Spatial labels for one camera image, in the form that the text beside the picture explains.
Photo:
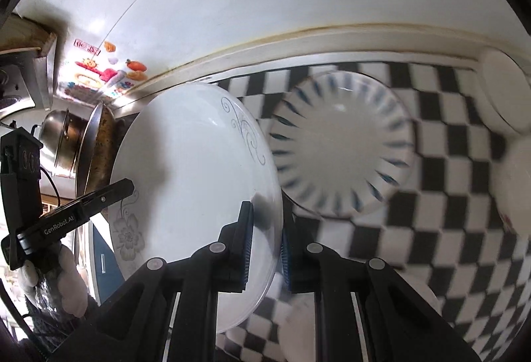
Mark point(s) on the large white floral plate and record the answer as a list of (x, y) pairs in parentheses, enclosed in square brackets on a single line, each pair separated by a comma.
[(186, 179)]

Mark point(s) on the colourful wall sticker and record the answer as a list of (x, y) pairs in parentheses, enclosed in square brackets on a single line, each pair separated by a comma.
[(99, 71)]

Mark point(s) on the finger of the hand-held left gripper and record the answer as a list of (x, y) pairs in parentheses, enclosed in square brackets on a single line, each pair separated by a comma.
[(108, 196)]

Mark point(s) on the blue striped white plate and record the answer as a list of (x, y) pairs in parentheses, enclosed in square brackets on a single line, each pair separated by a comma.
[(344, 146)]

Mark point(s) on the person's left hand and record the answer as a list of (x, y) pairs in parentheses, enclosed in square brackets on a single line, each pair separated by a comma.
[(72, 283)]

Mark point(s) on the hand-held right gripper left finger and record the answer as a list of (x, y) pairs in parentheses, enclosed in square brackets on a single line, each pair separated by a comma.
[(246, 250)]

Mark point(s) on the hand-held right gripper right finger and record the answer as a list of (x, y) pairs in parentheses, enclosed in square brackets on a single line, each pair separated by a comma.
[(286, 262)]

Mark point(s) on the steel pot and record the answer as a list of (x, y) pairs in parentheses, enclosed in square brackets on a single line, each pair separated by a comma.
[(62, 134)]

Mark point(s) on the black white checkered mat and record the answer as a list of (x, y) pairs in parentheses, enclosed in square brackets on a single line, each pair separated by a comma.
[(435, 221)]

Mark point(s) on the blue cabinet door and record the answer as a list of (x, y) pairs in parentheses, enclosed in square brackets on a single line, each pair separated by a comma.
[(101, 258)]

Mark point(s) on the steel range hood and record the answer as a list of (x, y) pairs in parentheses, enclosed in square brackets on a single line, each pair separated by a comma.
[(29, 67)]

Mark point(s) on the metal wok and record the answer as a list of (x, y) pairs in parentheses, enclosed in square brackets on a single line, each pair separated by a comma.
[(99, 154)]

